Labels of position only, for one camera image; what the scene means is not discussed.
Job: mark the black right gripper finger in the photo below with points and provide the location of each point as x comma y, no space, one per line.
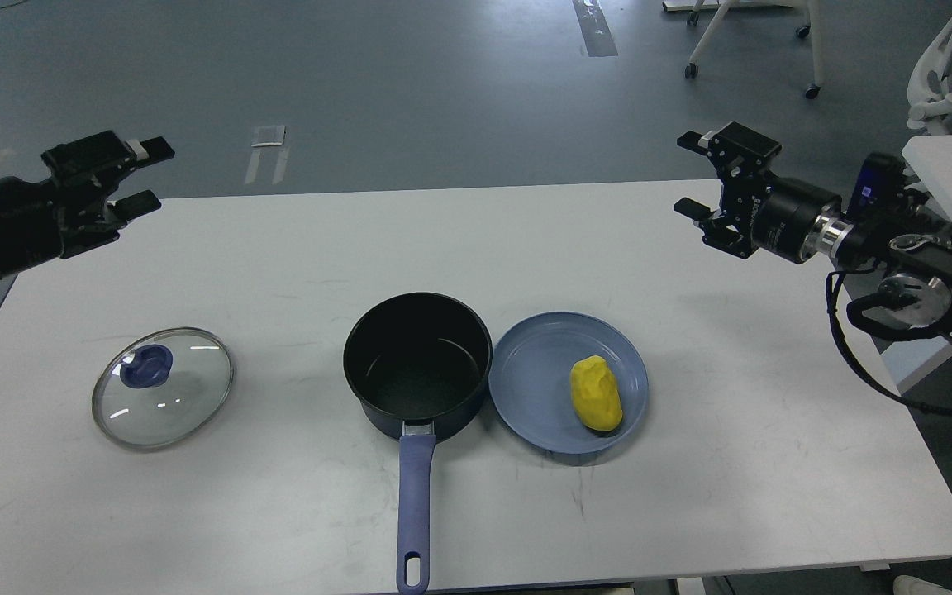
738,154
728,233

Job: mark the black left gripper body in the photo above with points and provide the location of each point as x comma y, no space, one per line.
43,221

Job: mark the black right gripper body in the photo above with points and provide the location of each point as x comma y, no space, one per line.
760,210

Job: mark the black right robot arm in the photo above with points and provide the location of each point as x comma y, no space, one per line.
885,225

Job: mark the glass pot lid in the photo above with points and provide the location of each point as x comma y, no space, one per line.
163,388

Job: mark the dark blue saucepan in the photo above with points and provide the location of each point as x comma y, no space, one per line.
419,365

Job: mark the yellow potato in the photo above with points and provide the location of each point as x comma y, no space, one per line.
595,394

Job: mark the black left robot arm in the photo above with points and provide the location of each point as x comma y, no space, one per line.
71,212

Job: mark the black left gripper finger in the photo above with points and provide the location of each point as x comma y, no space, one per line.
103,158
118,213

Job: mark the blue plate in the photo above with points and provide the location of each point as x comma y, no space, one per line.
530,382

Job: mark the white rolling table frame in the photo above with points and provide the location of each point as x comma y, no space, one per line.
724,39

